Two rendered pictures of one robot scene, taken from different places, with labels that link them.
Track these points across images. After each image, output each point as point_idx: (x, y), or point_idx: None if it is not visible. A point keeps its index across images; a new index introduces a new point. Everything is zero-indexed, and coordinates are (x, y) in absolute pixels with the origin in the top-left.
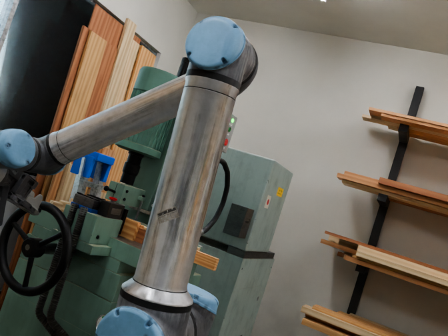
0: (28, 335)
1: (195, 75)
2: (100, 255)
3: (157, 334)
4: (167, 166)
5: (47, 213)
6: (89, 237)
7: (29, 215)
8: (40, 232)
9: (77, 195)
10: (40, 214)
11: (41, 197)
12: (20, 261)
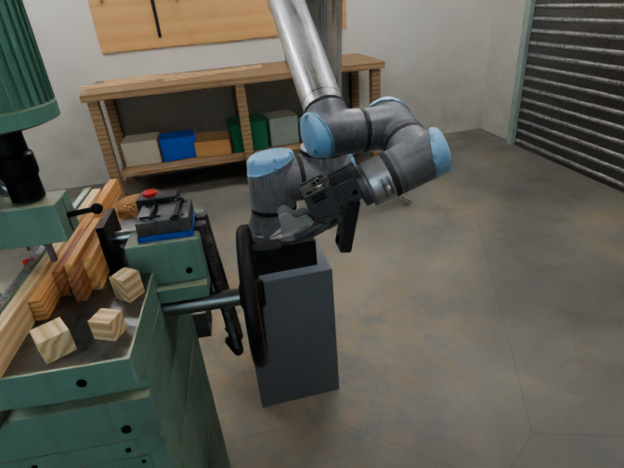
0: (196, 438)
1: None
2: None
3: None
4: (341, 62)
5: (140, 329)
6: None
7: (136, 377)
8: (151, 361)
9: (188, 215)
10: (139, 346)
11: (281, 209)
12: (164, 433)
